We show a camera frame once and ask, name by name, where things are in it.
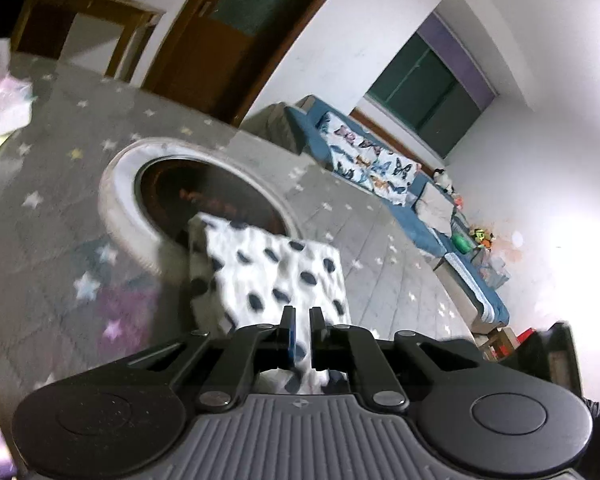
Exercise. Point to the small wooden stool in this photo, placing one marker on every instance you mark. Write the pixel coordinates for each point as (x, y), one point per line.
(500, 343)

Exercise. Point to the dark green window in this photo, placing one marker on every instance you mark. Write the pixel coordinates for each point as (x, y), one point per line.
(433, 87)

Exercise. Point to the grey star quilted table cover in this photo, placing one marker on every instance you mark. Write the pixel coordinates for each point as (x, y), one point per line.
(72, 297)

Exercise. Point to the white navy polka-dot garment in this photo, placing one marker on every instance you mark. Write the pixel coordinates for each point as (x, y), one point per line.
(241, 275)

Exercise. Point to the red plastic stool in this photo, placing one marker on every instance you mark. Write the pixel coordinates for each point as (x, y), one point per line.
(525, 335)

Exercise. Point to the brown wooden door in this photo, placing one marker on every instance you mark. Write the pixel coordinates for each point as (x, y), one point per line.
(219, 54)

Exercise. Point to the tissue pack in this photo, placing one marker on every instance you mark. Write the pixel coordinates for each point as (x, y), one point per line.
(16, 95)

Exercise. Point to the wooden side table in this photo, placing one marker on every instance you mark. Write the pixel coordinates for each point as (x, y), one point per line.
(138, 22)

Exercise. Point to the panda plush toy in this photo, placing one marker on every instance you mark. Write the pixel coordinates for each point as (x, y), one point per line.
(443, 180)

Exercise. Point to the beige throw pillow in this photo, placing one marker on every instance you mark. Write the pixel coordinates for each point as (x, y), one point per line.
(434, 209)

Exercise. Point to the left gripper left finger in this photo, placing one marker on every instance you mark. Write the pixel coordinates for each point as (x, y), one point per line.
(250, 351)

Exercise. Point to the butterfly print cushion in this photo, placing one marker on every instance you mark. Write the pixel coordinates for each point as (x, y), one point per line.
(366, 163)

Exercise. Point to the blue corner sofa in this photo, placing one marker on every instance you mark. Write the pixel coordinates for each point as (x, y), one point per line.
(390, 220)

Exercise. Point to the colourful toy pile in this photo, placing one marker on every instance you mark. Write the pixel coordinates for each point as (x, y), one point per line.
(482, 237)

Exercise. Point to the round black induction cooktop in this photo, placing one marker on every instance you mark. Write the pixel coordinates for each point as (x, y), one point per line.
(150, 190)

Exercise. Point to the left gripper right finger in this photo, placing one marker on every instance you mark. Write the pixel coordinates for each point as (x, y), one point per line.
(353, 351)

